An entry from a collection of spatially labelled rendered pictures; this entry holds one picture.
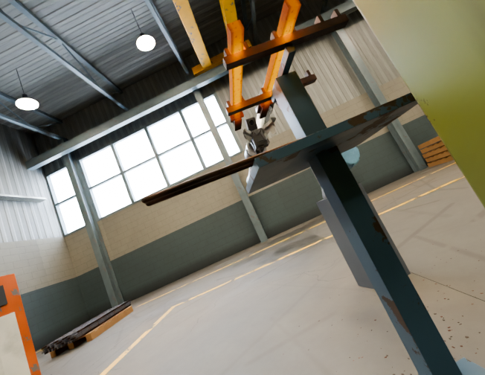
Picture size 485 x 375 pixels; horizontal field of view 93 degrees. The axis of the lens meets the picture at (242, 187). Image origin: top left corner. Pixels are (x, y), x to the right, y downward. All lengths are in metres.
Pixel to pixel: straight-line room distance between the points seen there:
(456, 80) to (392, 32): 0.11
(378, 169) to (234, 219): 4.86
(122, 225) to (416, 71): 8.95
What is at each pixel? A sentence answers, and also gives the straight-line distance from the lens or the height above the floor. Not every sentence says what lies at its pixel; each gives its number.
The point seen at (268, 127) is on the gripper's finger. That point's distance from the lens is 1.08.
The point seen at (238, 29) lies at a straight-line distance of 0.56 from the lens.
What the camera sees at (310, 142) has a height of 0.75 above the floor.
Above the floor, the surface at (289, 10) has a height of 1.01.
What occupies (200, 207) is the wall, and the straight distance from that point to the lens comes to 7.89.
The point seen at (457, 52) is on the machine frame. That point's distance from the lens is 0.38.
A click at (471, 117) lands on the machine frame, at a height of 0.66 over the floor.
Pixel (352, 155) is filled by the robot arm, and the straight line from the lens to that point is 1.46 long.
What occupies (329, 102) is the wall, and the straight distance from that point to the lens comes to 8.72.
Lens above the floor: 0.65
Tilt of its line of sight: 9 degrees up
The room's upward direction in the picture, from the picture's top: 25 degrees counter-clockwise
